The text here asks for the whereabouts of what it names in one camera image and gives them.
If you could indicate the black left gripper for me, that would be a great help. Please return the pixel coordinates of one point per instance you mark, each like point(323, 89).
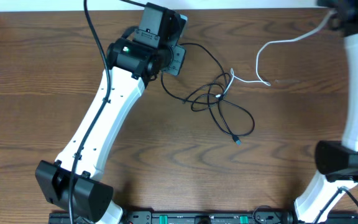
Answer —
point(178, 60)

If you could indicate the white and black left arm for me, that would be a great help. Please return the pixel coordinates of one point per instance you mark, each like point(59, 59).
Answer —
point(73, 180)

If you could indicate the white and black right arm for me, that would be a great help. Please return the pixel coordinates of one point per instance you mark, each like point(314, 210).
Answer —
point(336, 161)

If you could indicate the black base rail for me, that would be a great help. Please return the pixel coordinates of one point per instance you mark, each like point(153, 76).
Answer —
point(263, 216)

